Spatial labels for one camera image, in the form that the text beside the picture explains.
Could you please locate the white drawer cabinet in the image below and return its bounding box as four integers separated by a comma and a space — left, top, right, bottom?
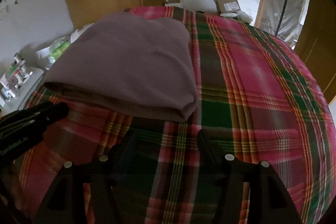
1, 68, 45, 116

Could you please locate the purple fleece sweater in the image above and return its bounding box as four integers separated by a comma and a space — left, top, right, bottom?
44, 12, 198, 122

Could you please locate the wooden door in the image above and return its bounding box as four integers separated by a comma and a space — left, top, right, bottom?
294, 0, 335, 103

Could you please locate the white cardboard box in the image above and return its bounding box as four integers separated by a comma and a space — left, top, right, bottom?
165, 0, 183, 9

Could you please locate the red green plaid blanket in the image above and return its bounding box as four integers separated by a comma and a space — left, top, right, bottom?
18, 7, 335, 223

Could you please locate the brown cardboard box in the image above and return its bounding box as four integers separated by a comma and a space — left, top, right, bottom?
214, 0, 240, 13

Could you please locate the green tissue pack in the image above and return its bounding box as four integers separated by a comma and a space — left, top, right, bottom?
48, 38, 71, 63

